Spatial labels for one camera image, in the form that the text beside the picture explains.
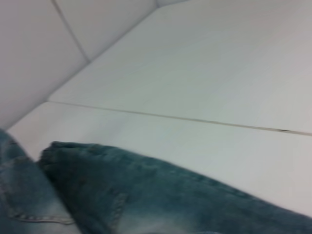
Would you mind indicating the blue denim shorts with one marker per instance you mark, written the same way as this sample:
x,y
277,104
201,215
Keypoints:
x,y
146,195

